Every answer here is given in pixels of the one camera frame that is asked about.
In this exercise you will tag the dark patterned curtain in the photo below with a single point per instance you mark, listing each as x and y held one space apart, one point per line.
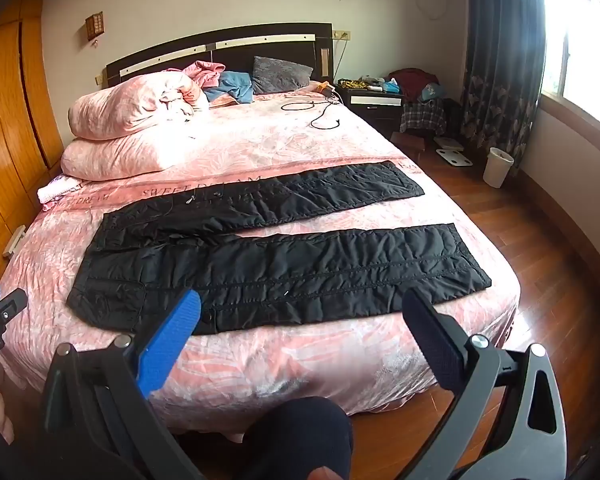
500 60

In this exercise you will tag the light blue cap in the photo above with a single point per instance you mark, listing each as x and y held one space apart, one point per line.
430 92

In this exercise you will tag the white folded towel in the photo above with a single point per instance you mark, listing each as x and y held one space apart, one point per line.
57 191

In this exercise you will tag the red garment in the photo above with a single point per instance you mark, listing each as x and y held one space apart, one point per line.
412 80

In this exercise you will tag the dark nightstand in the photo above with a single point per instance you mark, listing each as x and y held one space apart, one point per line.
375 105

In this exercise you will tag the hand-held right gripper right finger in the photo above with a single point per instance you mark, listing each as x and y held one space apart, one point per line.
432 340

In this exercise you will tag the window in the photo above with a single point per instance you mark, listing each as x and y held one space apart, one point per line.
585 35

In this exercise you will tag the grey pillow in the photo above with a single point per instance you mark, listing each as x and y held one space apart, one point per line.
280 72

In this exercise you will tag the bed with pink sheet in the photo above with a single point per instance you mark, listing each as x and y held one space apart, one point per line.
305 130

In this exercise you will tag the pink crumpled garment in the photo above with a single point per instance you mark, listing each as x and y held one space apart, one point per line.
207 75

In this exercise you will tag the pink pillows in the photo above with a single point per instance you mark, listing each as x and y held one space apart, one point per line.
130 105

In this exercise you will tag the wooden wall lamp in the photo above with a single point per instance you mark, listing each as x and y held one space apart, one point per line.
94 26

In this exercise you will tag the wall socket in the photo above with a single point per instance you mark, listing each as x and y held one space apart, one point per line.
341 35

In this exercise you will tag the black jacket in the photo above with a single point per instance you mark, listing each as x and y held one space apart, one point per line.
280 270

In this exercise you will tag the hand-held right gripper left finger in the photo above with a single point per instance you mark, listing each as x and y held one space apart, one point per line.
172 342

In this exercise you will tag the plaid cloth covered chair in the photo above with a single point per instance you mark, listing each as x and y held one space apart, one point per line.
422 115

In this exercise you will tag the orange and white box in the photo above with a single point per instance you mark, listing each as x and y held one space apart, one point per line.
326 89

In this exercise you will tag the dark wooden headboard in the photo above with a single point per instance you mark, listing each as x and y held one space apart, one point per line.
280 47

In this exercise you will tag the white waste bin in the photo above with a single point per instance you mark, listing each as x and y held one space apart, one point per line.
497 170

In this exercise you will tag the blue crumpled garment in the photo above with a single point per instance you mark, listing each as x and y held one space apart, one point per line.
230 85

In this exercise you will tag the person's dark trouser leg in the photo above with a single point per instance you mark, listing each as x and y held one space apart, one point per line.
300 440

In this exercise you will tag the pink folded quilt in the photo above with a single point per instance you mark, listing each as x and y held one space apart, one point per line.
130 157

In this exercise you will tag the wooden wardrobe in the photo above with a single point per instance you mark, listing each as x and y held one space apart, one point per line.
10 110

